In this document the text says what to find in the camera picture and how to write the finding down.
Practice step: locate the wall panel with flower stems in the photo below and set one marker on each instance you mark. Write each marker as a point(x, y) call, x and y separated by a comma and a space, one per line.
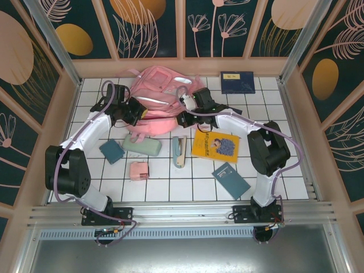
point(204, 42)

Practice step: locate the aluminium table side rail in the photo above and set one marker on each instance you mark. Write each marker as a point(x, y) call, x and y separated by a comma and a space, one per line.
point(286, 99)

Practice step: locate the grey metal sheet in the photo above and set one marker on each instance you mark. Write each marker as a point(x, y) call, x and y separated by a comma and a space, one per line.
point(182, 256)

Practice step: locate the teal notebook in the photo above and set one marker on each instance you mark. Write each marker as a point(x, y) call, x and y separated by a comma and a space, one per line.
point(231, 182)

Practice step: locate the blue and wood stapler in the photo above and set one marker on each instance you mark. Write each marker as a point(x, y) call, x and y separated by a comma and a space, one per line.
point(178, 153)

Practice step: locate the dark wall panel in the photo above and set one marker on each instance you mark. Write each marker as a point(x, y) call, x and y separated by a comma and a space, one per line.
point(360, 224)

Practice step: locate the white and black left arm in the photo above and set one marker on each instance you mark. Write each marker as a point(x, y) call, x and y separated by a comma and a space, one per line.
point(91, 125)

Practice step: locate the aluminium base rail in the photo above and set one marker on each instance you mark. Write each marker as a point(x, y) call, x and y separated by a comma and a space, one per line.
point(182, 211)

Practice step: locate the wall panel with pink disc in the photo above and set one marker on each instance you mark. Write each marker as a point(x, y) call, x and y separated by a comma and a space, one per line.
point(270, 42)

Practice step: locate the pink backpack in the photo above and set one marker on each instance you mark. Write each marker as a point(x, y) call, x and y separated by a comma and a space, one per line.
point(159, 79)

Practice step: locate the small teal pouch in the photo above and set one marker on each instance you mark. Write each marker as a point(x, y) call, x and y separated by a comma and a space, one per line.
point(112, 150)

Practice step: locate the wall panel with pink oval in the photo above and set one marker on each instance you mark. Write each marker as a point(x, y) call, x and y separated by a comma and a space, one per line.
point(17, 48)

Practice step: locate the wall panel with single flower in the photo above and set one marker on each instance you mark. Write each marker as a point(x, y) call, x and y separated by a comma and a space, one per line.
point(17, 159)

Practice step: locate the small pink box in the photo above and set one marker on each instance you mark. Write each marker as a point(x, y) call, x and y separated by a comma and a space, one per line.
point(138, 170)

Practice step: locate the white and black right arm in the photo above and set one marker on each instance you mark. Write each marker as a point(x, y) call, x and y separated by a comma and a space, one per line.
point(241, 122)

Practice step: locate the pale green pencil case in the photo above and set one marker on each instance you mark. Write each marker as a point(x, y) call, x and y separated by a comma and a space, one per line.
point(142, 146)

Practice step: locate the navy book with flower drawing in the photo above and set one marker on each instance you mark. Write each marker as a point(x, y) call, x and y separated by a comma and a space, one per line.
point(237, 85)

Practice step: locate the wall panel with yellow oval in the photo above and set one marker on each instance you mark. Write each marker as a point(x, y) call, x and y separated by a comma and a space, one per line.
point(74, 39)

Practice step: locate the navy book with cloud print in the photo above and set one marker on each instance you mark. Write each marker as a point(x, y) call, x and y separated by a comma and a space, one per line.
point(234, 110)

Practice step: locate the wall panel with orange disc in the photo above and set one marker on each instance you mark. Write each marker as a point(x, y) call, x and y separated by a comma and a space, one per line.
point(136, 28)

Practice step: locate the yellow book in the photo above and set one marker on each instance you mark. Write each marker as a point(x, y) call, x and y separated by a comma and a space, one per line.
point(227, 142)

